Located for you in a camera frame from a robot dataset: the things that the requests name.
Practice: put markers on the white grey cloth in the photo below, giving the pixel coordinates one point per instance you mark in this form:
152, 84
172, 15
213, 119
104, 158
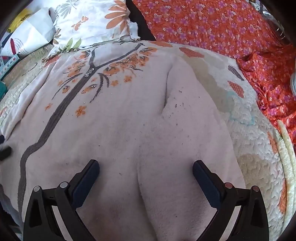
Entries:
293, 83

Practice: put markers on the white floral pillow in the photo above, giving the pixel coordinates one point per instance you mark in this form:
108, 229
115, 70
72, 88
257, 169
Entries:
92, 20

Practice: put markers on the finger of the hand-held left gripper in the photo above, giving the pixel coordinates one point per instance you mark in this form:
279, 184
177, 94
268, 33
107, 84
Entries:
5, 153
1, 139

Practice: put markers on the dark cloth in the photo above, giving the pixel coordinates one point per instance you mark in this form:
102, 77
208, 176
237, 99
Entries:
141, 20

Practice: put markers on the white paper bag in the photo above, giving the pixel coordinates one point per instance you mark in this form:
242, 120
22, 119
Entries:
34, 32

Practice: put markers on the colourful dotted flat box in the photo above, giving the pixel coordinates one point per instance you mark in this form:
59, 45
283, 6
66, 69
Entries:
7, 65

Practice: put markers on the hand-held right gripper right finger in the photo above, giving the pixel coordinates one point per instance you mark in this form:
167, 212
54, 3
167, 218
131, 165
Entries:
206, 183

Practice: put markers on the white and grey shirt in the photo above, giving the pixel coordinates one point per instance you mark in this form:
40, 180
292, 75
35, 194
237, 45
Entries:
138, 127

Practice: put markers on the quilted patchwork bedspread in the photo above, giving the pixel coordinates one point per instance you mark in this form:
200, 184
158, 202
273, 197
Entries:
249, 139

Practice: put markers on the yellow plastic bag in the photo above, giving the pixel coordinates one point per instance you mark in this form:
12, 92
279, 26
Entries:
19, 19

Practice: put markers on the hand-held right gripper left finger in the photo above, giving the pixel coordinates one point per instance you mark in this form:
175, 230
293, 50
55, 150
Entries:
85, 183

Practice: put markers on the orange floral cloth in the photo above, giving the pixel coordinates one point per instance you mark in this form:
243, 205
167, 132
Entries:
208, 23

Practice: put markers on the teal box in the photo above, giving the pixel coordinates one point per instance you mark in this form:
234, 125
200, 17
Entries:
2, 89

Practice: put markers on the cream ribbed strip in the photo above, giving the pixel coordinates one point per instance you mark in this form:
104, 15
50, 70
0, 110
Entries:
286, 157

